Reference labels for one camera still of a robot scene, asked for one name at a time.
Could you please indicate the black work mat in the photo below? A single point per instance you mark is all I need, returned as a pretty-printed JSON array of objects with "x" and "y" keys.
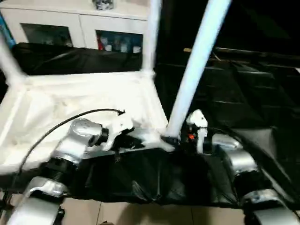
[{"x": 246, "y": 93}]

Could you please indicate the red bottle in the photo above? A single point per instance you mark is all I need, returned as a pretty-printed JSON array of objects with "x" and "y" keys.
[{"x": 100, "y": 43}]

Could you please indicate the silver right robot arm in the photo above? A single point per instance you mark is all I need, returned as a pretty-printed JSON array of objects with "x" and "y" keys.
[{"x": 243, "y": 159}]

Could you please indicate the dark low shelf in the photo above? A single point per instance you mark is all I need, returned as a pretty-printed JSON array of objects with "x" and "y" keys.
[{"x": 257, "y": 52}]

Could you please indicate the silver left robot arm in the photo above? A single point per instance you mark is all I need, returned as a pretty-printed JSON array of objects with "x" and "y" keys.
[{"x": 65, "y": 150}]

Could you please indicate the white glass-door cabinet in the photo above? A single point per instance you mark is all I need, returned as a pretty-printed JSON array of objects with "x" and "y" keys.
[{"x": 82, "y": 21}]

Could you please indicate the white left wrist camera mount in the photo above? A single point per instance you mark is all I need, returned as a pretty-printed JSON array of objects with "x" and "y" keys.
[{"x": 119, "y": 126}]

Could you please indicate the small brown rounded object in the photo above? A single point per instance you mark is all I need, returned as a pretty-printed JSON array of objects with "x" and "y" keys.
[{"x": 106, "y": 222}]

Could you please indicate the grey curtain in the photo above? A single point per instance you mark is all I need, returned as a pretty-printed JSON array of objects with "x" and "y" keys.
[{"x": 5, "y": 30}]

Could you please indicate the small tan label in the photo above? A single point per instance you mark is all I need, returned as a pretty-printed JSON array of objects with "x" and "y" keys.
[{"x": 186, "y": 49}]

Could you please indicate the white plastic table top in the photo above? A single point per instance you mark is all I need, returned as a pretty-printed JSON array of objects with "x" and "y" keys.
[{"x": 70, "y": 98}]

